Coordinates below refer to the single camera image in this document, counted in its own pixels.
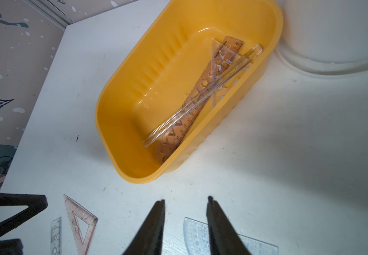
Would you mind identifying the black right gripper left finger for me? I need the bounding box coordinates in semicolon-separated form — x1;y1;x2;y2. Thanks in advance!
123;200;166;255

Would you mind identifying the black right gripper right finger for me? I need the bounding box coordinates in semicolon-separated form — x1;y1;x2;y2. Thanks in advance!
206;196;251;255

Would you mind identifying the pink straight stencil ruler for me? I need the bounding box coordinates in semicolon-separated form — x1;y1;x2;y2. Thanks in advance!
151;36;244;164

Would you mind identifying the clear triangle ruler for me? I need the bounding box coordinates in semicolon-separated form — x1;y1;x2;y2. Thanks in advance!
211;36;244;108

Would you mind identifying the yellow plastic storage box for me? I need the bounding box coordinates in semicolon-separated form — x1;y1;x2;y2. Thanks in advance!
95;1;283;184

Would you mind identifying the clear thin straight ruler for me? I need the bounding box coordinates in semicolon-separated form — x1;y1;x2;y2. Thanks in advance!
143;44;263;148

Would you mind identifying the clear protractor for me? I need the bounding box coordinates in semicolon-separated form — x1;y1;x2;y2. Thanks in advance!
183;217;279;255

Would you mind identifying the short clear grey ruler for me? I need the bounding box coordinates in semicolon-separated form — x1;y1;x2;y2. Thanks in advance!
50;217;62;255

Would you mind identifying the pink triangle ruler upper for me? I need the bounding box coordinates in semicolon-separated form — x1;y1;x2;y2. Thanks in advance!
64;194;98;255

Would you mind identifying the white utensil holder cup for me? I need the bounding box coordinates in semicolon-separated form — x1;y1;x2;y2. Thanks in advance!
277;1;368;75

